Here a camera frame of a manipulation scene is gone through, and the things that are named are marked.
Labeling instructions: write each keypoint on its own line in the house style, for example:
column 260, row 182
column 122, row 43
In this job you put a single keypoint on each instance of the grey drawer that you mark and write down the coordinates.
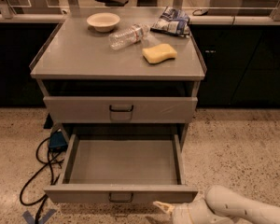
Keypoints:
column 76, row 109
column 130, row 169

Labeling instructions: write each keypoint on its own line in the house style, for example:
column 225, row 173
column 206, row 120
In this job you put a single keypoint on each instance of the grey drawer cabinet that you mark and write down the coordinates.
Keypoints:
column 80, row 62

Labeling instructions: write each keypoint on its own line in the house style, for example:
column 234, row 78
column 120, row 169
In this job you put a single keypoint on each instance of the blue white chip bag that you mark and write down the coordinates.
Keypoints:
column 172, row 21

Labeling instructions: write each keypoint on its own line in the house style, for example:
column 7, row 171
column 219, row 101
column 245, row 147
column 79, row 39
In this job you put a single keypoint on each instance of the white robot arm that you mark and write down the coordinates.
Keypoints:
column 221, row 206

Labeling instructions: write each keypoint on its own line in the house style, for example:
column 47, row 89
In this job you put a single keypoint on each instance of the white bowl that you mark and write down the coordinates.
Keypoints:
column 103, row 22

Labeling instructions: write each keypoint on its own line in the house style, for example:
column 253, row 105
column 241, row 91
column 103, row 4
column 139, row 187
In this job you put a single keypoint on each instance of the black office chair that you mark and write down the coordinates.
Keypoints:
column 114, row 3

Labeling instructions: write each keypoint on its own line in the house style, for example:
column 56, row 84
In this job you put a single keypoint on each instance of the blue power box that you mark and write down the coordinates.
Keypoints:
column 57, row 142

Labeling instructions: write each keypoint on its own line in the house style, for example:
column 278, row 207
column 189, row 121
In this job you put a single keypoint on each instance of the grey top drawer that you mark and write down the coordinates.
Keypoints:
column 76, row 109

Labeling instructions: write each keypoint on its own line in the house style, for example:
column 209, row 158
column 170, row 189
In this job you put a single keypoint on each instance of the clear plastic water bottle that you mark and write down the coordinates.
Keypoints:
column 126, row 37

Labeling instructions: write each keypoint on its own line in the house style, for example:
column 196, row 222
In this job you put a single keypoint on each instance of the yellow sponge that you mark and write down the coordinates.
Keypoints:
column 159, row 53

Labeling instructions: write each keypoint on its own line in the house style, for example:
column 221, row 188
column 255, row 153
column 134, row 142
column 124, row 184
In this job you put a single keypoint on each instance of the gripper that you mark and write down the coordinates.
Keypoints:
column 179, row 215

